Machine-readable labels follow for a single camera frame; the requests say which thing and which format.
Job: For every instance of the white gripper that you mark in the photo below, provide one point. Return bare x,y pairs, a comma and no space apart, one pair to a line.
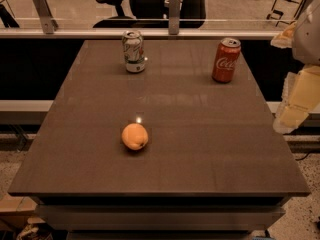
308,39

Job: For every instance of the red coke can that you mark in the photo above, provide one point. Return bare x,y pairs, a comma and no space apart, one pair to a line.
226,58

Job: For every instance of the white green soda can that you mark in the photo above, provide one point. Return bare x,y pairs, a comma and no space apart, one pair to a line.
133,50

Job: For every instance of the wooden stool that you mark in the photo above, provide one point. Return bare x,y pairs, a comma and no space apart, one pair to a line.
284,11

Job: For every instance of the black office chair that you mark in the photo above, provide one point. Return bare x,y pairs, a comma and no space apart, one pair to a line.
153,14

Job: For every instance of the orange fruit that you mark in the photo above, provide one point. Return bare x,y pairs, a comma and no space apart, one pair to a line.
134,136

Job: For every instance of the grey table base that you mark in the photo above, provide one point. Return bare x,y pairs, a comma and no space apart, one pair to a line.
101,222

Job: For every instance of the metal railing bar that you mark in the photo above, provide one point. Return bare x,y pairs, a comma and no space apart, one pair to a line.
16,33

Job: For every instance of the middle metal railing bracket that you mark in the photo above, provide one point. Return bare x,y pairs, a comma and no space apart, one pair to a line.
174,17

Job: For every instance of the metal railing bracket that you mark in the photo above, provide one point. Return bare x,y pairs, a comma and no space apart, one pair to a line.
174,17
48,23

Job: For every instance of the left metal railing bracket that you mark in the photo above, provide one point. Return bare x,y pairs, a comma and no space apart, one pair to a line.
48,23

